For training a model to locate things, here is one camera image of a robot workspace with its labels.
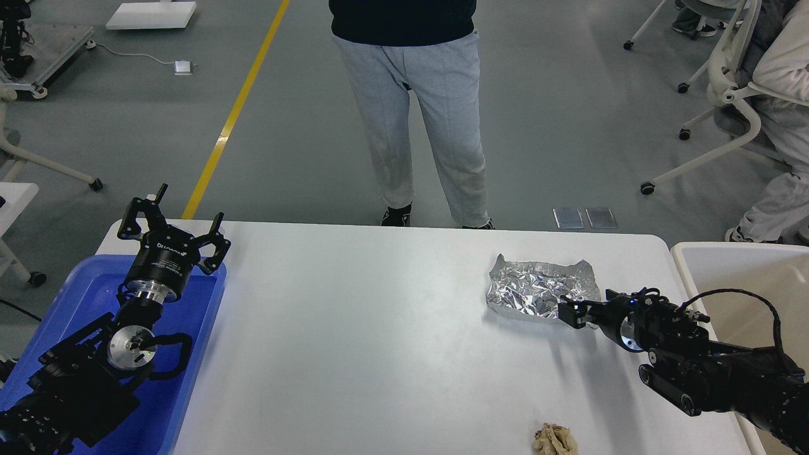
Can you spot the beige plastic bin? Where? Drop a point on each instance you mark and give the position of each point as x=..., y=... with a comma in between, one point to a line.
x=749, y=273

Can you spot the metal floor plate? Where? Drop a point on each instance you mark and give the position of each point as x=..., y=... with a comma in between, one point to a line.
x=601, y=218
x=568, y=218

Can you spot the white chair legs far right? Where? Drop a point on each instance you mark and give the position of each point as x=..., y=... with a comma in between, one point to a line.
x=695, y=26

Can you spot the seated person light clothes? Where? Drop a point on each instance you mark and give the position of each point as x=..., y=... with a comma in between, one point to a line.
x=776, y=59

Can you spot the crumpled beige paper ball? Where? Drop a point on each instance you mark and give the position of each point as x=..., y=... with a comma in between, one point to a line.
x=554, y=439

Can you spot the white power adapter with cable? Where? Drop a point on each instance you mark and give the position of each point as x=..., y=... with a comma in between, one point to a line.
x=179, y=67

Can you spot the white office chair right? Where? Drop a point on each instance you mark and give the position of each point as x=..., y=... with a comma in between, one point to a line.
x=728, y=92

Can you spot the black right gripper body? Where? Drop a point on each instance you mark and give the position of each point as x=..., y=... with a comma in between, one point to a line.
x=626, y=323

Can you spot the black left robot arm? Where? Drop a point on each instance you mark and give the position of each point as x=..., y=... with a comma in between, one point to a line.
x=85, y=386

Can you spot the grey wheeled cart platform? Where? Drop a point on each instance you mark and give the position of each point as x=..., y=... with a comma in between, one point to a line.
x=31, y=58

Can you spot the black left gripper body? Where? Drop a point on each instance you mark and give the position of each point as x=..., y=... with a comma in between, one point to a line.
x=165, y=259

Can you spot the aluminium foil sheet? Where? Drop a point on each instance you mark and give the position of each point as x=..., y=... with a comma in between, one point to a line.
x=531, y=290

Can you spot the white flat board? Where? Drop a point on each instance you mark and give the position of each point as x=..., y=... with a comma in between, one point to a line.
x=152, y=15

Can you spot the right metal floor plate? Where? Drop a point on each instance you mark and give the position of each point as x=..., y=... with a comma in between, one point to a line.
x=601, y=218

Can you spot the left metal floor plate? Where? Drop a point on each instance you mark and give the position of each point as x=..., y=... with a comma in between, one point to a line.
x=568, y=218

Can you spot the white chair base left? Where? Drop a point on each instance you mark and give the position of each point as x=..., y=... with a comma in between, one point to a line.
x=19, y=157

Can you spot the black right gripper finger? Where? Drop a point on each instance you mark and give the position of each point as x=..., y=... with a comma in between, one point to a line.
x=613, y=296
x=576, y=313

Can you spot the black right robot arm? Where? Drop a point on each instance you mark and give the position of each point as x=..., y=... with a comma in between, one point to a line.
x=695, y=373

